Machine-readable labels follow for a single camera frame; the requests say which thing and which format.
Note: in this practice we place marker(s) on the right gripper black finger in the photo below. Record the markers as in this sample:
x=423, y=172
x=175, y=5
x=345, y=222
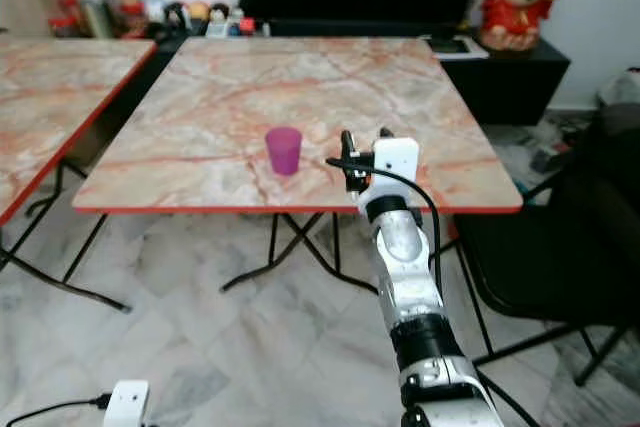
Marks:
x=347, y=147
x=385, y=133

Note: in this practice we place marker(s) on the purple plastic cup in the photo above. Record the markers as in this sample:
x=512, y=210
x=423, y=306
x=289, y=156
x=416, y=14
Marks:
x=283, y=152

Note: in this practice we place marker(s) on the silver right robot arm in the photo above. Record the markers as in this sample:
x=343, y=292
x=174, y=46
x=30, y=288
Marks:
x=405, y=267

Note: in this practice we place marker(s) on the marble folding table red rim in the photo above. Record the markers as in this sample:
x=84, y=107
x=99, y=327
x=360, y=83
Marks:
x=300, y=87
x=60, y=97

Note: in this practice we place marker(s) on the black phone on white pad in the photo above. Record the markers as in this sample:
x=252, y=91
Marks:
x=450, y=45

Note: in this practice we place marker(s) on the black television cabinet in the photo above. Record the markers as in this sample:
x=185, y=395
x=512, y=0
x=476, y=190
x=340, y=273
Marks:
x=510, y=82

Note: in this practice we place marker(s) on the yellow small doll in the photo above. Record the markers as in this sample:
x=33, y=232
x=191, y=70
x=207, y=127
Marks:
x=199, y=13

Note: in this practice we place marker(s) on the black haired small doll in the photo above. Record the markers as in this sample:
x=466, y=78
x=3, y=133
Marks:
x=178, y=18

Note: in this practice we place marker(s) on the black chair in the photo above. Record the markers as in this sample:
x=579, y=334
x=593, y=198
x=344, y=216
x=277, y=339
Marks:
x=560, y=257

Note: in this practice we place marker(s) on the steel flask red lid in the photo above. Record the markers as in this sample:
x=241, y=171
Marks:
x=98, y=15

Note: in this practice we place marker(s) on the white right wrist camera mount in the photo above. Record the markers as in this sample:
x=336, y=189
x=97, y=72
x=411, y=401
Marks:
x=398, y=159

